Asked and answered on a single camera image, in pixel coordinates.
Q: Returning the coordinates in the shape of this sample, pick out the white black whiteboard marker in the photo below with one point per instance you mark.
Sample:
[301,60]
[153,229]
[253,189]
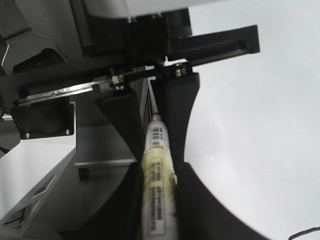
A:
[158,180]

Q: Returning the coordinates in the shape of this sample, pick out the white whiteboard surface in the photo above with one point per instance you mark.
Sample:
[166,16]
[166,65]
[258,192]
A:
[254,130]

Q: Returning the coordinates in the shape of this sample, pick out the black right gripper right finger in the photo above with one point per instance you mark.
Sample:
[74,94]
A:
[200,216]

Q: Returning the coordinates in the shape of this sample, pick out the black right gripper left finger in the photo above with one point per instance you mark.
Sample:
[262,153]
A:
[118,218]

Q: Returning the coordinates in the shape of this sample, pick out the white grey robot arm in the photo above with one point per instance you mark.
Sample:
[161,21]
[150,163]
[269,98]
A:
[128,49]

